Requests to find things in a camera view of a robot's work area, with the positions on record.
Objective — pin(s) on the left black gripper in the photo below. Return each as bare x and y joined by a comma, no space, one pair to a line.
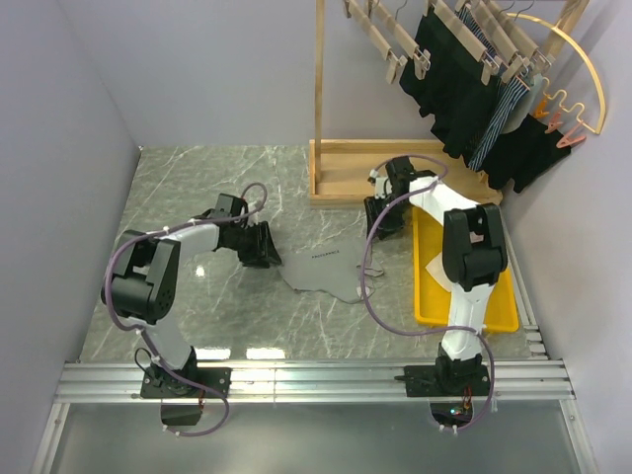
264,250

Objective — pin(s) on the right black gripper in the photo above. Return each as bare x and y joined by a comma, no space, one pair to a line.
372,212

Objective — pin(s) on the wooden clip hanger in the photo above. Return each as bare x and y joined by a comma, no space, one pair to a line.
420,57
394,61
525,45

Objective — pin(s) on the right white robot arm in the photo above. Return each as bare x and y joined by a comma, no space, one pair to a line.
473,251

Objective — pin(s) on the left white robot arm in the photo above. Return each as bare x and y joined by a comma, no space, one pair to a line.
141,280

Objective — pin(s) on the beige underwear in tray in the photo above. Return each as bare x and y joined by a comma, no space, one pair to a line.
435,269

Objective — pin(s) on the black underwear on hanger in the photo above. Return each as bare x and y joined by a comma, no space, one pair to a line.
452,90

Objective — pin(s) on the black underwear at rear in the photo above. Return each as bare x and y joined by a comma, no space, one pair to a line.
523,155

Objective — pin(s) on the light grey underwear hanging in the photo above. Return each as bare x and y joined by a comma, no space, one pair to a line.
524,105

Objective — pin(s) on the striped blue underwear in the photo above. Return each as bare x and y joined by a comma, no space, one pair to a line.
507,97

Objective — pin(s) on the wooden hanger holding black underwear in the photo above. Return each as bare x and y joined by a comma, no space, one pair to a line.
468,39

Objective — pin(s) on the gold arc hanger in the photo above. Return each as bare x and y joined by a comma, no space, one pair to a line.
600,93

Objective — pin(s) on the wooden hanger holding striped underwear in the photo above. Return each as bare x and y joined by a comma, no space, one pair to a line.
497,36

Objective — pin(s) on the wooden clothes rack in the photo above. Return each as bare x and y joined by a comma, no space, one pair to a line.
339,168

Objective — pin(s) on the yellow plastic tray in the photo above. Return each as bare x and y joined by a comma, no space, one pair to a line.
431,302

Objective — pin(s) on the pink clothes peg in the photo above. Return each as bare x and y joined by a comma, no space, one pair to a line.
558,117

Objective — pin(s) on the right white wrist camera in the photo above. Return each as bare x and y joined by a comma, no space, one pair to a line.
382,188

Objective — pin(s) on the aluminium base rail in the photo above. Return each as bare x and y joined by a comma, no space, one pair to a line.
312,381

